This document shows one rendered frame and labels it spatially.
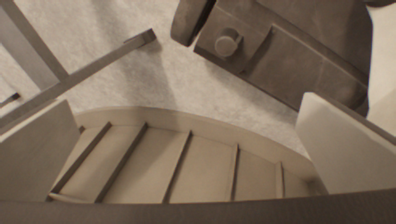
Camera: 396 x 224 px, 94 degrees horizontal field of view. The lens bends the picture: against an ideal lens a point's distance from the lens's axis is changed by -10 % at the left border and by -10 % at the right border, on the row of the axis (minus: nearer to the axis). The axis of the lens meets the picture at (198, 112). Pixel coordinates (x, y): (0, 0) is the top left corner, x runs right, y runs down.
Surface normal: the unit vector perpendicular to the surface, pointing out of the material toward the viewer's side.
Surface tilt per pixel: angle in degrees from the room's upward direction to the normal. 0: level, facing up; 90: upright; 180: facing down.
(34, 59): 0
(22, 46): 0
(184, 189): 90
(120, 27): 0
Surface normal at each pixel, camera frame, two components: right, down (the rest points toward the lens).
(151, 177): 0.01, -0.77
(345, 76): -0.24, 0.61
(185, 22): -0.29, 0.75
